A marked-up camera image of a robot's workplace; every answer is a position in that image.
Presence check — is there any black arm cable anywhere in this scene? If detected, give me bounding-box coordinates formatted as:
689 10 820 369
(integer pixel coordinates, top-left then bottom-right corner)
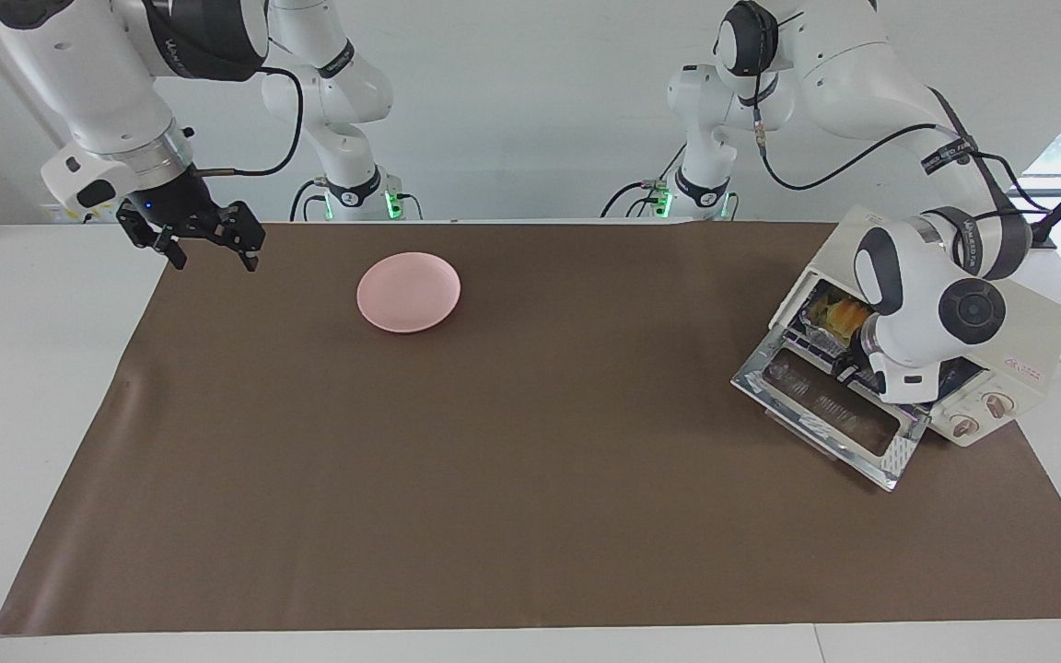
752 55 1049 218
190 64 306 178

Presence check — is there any black base cable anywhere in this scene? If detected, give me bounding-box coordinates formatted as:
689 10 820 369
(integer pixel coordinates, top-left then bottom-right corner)
600 138 690 220
288 178 333 222

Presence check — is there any black left base cable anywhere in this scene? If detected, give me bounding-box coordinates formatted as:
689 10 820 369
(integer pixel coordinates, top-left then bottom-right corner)
600 138 690 220

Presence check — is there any black right base cable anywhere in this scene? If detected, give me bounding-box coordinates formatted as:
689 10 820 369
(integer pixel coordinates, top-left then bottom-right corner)
288 178 333 222

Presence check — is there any brown table mat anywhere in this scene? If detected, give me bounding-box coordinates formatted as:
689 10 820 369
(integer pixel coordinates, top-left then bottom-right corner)
0 221 1061 636

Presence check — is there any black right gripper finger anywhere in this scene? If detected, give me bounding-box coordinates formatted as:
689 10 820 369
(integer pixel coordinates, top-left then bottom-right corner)
216 202 267 273
115 205 190 272

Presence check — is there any cream toaster oven body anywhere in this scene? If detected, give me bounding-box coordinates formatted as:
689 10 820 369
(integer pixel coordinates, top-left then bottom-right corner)
768 204 1061 448

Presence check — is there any yellow braided bread loaf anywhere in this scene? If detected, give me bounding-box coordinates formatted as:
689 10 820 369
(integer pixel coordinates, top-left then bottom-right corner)
823 293 872 338

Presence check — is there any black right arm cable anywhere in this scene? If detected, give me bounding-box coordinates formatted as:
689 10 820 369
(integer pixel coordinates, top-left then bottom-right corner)
190 64 306 178

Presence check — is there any aluminium foil baking tray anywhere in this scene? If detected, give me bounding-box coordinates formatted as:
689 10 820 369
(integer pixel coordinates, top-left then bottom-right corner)
798 281 872 358

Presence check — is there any pink round plate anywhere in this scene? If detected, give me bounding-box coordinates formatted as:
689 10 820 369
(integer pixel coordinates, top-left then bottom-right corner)
356 252 462 334

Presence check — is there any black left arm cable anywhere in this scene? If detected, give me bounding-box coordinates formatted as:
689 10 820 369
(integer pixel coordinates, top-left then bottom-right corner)
752 55 1049 218

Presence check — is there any glass oven door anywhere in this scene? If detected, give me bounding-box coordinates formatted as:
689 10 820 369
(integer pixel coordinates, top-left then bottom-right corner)
731 327 929 493

